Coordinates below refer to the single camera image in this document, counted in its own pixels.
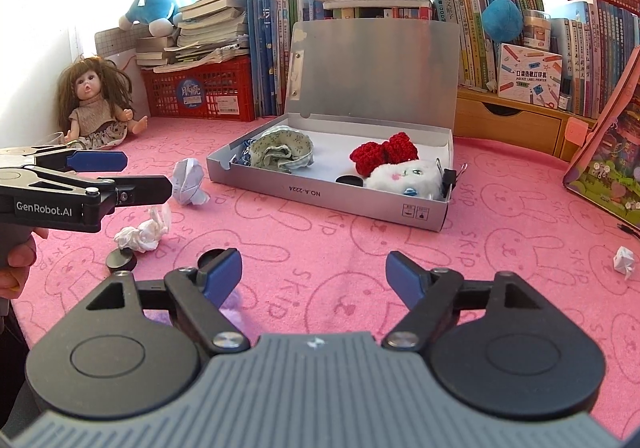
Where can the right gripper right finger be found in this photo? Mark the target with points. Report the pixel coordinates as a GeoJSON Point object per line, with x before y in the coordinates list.
{"type": "Point", "coordinates": [434, 299]}

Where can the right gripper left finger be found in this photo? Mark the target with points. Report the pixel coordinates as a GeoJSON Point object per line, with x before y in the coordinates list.
{"type": "Point", "coordinates": [193, 297]}

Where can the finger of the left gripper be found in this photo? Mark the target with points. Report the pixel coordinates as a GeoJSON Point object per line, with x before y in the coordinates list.
{"type": "Point", "coordinates": [31, 189]}
{"type": "Point", "coordinates": [81, 161]}

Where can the white tissue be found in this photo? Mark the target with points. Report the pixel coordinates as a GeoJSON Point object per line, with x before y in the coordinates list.
{"type": "Point", "coordinates": [146, 237]}

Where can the white paper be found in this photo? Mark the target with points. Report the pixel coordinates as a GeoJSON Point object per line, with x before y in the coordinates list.
{"type": "Point", "coordinates": [186, 180]}

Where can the white fluffy cat plush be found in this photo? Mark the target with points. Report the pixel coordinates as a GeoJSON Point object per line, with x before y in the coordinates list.
{"type": "Point", "coordinates": [415, 178]}

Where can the blue floral fabric pouch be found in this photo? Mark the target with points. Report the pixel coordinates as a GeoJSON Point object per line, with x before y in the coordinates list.
{"type": "Point", "coordinates": [243, 156]}

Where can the black round lid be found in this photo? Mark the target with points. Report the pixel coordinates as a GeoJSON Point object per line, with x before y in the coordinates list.
{"type": "Point", "coordinates": [121, 260]}
{"type": "Point", "coordinates": [351, 180]}

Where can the green patterned cloth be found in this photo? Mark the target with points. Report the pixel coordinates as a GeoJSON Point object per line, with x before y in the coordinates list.
{"type": "Point", "coordinates": [281, 148]}

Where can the person's left hand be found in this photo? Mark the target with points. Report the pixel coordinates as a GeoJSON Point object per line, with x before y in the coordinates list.
{"type": "Point", "coordinates": [14, 276]}

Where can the clear glass cup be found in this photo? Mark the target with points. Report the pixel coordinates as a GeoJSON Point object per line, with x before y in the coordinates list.
{"type": "Point", "coordinates": [56, 138]}

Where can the brown haired baby doll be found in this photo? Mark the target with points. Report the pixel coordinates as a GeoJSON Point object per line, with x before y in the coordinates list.
{"type": "Point", "coordinates": [94, 97]}

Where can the black binder clips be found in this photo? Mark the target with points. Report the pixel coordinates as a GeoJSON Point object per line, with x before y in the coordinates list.
{"type": "Point", "coordinates": [450, 178]}

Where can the red plastic basket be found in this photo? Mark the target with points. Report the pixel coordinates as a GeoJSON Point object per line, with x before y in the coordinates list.
{"type": "Point", "coordinates": [209, 91]}

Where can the red crochet bow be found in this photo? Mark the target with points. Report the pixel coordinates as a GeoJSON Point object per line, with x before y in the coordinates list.
{"type": "Point", "coordinates": [395, 150]}

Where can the blue white plush left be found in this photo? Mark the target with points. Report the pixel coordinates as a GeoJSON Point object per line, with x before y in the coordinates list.
{"type": "Point", "coordinates": [161, 16]}

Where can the stack of books on basket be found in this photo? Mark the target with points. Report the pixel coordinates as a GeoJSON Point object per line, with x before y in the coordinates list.
{"type": "Point", "coordinates": [209, 31]}

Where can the wooden drawer shelf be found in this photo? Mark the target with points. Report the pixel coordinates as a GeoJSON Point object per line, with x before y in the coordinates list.
{"type": "Point", "coordinates": [483, 115]}

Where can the small white paper scrap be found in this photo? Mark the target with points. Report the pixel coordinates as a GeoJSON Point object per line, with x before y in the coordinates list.
{"type": "Point", "coordinates": [624, 262]}

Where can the pink house shaped toy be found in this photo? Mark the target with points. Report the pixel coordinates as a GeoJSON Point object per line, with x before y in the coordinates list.
{"type": "Point", "coordinates": [605, 170]}

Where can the silver cardboard box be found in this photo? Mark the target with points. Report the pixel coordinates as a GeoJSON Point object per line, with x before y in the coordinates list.
{"type": "Point", "coordinates": [350, 82]}

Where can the row of blue books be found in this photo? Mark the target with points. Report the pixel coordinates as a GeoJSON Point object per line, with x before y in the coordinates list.
{"type": "Point", "coordinates": [270, 26]}

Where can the white colourful stationery box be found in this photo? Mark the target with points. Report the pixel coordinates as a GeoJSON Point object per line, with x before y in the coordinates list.
{"type": "Point", "coordinates": [529, 75]}

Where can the row of books right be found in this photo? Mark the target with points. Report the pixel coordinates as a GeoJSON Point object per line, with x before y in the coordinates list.
{"type": "Point", "coordinates": [594, 38]}

